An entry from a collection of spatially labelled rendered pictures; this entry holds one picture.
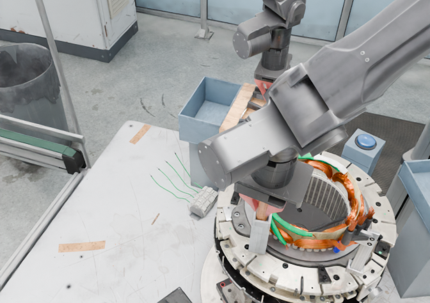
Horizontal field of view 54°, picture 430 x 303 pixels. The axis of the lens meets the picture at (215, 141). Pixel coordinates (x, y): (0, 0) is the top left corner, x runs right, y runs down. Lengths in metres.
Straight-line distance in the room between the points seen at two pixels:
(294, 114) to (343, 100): 0.05
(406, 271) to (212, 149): 0.72
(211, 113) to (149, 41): 2.24
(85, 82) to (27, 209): 1.04
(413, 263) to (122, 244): 0.68
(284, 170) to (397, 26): 0.23
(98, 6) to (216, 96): 1.89
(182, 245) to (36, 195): 1.36
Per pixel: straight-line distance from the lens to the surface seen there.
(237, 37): 0.87
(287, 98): 0.42
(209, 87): 1.13
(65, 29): 3.16
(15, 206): 2.34
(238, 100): 1.04
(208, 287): 1.02
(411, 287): 1.08
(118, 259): 1.10
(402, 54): 0.36
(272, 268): 0.72
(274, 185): 0.54
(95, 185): 1.26
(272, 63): 0.94
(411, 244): 1.03
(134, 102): 2.74
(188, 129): 1.01
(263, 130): 0.44
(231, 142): 0.43
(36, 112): 2.21
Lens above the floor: 1.72
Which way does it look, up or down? 45 degrees down
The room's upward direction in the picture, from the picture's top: 1 degrees clockwise
